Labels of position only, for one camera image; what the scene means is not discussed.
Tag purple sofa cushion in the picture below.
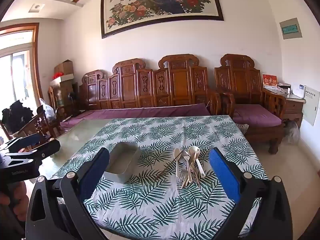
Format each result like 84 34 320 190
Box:
60 102 212 131

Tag metal fork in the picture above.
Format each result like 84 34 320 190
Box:
177 164 187 183

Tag person's left hand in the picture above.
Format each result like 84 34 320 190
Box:
0 180 30 207

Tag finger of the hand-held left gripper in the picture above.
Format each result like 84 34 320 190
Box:
0 133 48 153
5 139 61 161

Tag black cloth heap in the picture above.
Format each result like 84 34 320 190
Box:
1 100 33 133

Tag wooden chair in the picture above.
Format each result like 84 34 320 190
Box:
15 105 60 143

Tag white tabletop device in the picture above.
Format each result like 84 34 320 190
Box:
291 84 305 98

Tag clear plastic bag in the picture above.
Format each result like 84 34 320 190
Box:
39 97 55 120

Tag purple armchair cushion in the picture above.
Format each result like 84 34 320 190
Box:
232 104 282 127

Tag grey wall panel green label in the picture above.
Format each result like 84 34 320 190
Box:
279 17 303 40

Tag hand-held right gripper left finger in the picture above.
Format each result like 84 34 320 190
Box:
25 147 110 240

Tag grey metal container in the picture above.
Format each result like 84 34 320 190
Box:
103 142 141 183

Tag cream fork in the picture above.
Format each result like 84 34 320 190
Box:
184 155 193 183

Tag wooden side table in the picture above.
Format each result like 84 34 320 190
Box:
265 85 307 130

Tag white floor fan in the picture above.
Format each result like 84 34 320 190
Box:
282 122 300 145

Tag leaf print tablecloth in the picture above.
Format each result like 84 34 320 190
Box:
49 115 269 240

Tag brown cardboard box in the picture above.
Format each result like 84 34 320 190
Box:
54 59 74 75

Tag white wall electric panel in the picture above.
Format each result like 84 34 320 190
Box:
302 85 320 127

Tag white spoon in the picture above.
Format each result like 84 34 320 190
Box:
194 148 206 178

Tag wooden framed glass door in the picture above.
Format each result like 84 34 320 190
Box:
0 22 44 140

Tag carved wooden armchair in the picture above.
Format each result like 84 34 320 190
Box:
214 54 288 155

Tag cream chopstick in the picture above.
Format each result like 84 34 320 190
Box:
181 171 194 188
184 171 198 187

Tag framed peacock flower painting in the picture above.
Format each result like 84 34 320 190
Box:
100 0 224 39

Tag white box red flowers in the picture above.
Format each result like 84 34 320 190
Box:
49 72 75 87

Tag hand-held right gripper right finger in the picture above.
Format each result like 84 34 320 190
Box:
209 147 293 240

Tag red gift box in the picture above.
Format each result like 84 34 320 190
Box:
262 74 278 88

